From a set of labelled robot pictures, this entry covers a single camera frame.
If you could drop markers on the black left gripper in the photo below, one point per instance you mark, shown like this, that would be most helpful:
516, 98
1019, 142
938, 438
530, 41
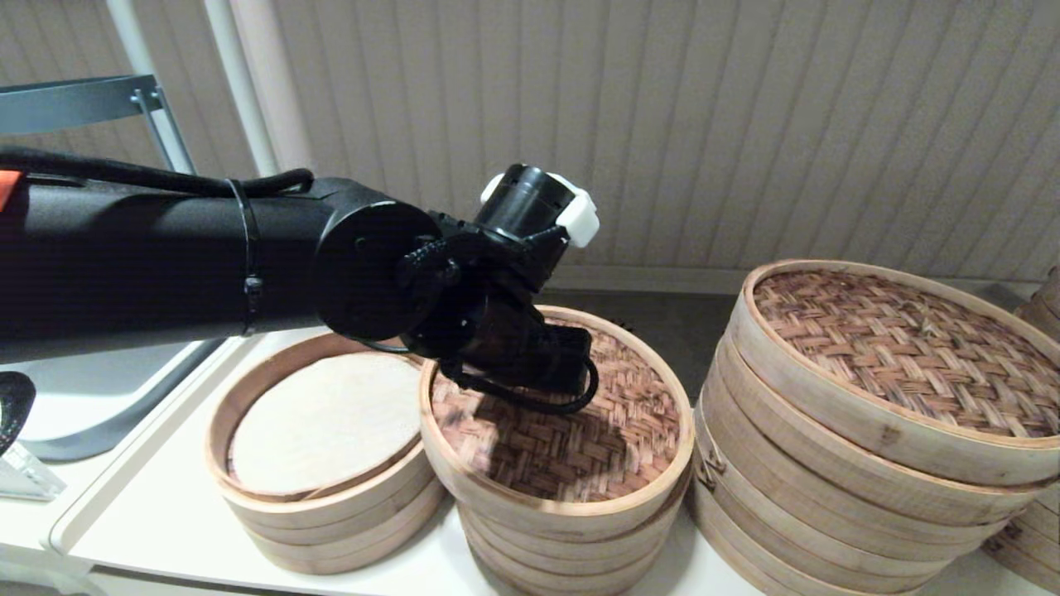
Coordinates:
530, 356

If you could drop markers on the small woven bamboo lid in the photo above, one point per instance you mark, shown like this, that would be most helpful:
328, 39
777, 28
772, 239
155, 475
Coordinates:
580, 447

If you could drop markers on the small bamboo steamer basket stack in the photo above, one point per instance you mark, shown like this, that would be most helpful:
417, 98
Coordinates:
331, 538
563, 563

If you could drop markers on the white round cloth liner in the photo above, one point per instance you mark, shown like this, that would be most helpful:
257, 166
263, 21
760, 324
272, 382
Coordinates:
315, 422

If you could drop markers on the white round pole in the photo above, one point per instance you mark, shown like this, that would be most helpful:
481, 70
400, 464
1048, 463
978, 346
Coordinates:
128, 33
240, 83

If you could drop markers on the grey-blue rack tray white inside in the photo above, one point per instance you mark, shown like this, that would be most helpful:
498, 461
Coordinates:
99, 397

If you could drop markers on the clear acrylic stand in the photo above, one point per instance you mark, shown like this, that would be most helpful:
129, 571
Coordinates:
29, 478

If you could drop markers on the grey-blue rack flat shelf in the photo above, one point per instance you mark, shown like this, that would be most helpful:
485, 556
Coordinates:
66, 103

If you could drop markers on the grey metal rack post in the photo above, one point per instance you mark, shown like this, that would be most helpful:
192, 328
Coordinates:
149, 99

